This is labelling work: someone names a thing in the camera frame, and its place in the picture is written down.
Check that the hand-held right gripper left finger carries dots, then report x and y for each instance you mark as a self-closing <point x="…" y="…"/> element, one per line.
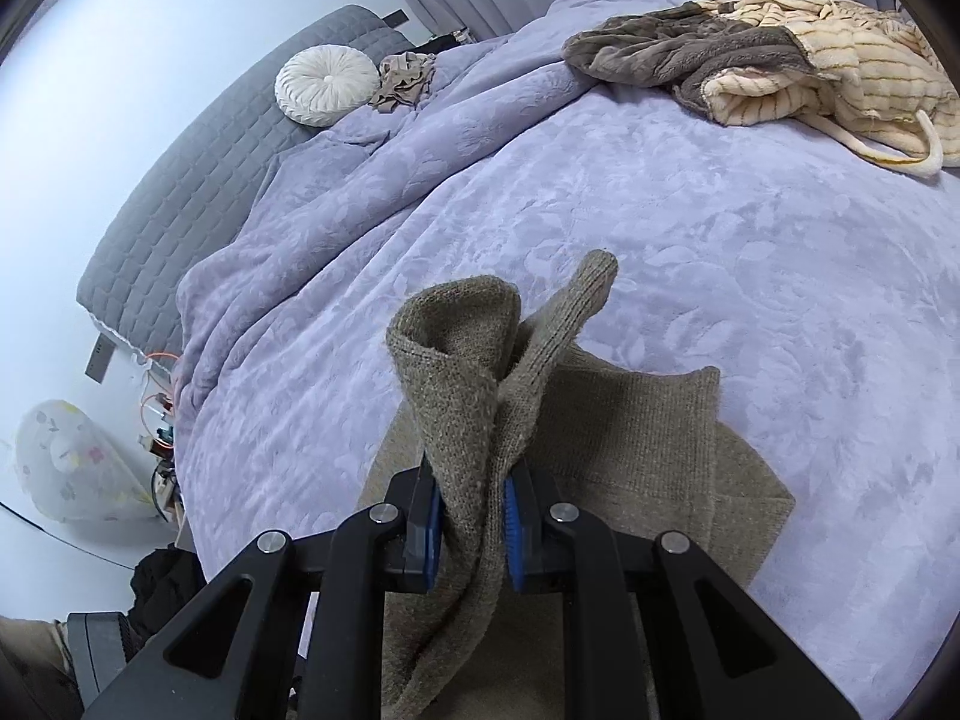
<point x="429" y="540"/>

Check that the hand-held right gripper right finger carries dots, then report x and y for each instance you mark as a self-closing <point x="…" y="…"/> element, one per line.
<point x="514" y="540"/>

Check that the olive brown knit sweater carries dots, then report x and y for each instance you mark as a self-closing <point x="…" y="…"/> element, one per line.
<point x="637" y="435"/>

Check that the black crumpled cloth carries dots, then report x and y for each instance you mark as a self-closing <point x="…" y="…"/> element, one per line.
<point x="169" y="589"/>

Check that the lavender embossed fleece blanket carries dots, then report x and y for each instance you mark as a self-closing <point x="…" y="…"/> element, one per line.
<point x="675" y="240"/>

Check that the brown cloth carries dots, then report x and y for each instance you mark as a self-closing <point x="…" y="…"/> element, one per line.
<point x="34" y="652"/>

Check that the grey quilted headboard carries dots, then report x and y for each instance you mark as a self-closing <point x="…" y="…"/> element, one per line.
<point x="210" y="165"/>

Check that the small beige crumpled garment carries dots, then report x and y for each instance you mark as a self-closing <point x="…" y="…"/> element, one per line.
<point x="405" y="82"/>

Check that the round white pleated cushion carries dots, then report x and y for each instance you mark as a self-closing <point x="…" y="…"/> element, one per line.
<point x="326" y="86"/>

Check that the grey fleece garment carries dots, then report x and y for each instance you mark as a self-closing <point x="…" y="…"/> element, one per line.
<point x="652" y="52"/>

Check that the cream striped fleece robe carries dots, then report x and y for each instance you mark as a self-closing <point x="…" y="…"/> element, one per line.
<point x="862" y="67"/>

